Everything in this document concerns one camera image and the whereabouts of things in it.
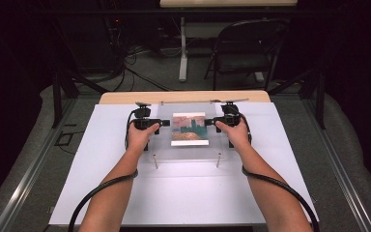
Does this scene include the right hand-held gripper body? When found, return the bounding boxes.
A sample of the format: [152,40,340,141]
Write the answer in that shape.
[210,98,250,128]

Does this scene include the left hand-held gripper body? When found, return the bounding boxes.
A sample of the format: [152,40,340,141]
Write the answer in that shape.
[130,101,158,131]

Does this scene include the colourful photo print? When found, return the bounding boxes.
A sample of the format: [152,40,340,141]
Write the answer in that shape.
[170,111,211,147]

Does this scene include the clear acrylic photo frame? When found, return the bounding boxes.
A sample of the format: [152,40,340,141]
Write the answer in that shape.
[150,100,230,169]

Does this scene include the person's left hand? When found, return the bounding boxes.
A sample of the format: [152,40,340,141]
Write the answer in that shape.
[126,123,162,157]

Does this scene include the person's right hand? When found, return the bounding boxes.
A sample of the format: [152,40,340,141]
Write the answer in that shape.
[214,121,253,152]

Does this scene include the wooden table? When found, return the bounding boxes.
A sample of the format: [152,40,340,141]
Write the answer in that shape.
[99,90,271,105]

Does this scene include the black folding chair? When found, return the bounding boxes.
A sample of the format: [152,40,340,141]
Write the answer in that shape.
[204,17,292,92]

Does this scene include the white table board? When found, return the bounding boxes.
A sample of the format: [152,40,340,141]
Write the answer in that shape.
[48,101,320,226]

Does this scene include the light desk with white legs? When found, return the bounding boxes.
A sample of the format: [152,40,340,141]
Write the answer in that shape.
[158,0,300,83]

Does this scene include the black equipment with red light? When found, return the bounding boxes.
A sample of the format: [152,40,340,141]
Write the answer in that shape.
[103,14,128,71]

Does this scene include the black metal stand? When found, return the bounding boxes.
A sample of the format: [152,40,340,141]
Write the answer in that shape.
[268,62,327,131]
[51,64,109,130]

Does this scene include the black floor cables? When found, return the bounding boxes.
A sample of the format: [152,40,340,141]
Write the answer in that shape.
[107,44,175,94]

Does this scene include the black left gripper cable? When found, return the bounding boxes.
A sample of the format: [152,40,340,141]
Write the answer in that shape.
[68,108,140,232]

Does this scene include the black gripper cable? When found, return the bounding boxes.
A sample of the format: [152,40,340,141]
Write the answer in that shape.
[68,108,140,232]
[235,107,321,232]

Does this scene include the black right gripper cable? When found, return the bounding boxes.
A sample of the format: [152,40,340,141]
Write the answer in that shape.
[235,107,321,232]

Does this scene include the aluminium rail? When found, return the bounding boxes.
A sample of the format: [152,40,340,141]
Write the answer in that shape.
[301,97,371,232]
[0,97,77,232]

